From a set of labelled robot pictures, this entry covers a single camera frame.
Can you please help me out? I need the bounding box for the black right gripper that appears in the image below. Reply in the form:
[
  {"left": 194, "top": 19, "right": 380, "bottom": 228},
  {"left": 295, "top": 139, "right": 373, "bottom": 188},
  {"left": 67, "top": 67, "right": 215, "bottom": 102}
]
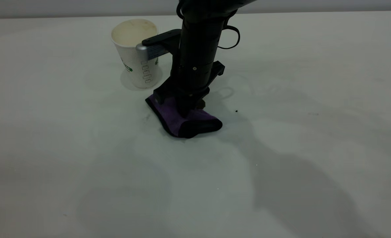
[{"left": 153, "top": 18, "right": 225, "bottom": 117}]

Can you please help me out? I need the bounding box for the purple cloth with black trim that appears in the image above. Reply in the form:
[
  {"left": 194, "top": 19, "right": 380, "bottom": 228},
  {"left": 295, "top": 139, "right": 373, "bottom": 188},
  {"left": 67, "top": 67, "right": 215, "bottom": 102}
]
[{"left": 145, "top": 94, "right": 223, "bottom": 139}]

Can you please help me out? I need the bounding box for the white paper coffee cup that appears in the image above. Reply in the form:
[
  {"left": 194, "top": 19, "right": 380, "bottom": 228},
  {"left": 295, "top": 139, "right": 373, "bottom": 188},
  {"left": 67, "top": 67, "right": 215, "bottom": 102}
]
[{"left": 111, "top": 19, "right": 159, "bottom": 89}]

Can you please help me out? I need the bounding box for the silver wrist camera black mount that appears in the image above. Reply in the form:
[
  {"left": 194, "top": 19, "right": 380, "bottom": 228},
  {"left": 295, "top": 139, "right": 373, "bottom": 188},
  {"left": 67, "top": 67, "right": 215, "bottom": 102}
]
[{"left": 136, "top": 29, "right": 182, "bottom": 60}]

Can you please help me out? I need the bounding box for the black cable loop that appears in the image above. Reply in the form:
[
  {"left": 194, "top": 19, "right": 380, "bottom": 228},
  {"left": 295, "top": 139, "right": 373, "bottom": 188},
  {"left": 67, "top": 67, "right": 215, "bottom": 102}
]
[{"left": 217, "top": 25, "right": 241, "bottom": 50}]

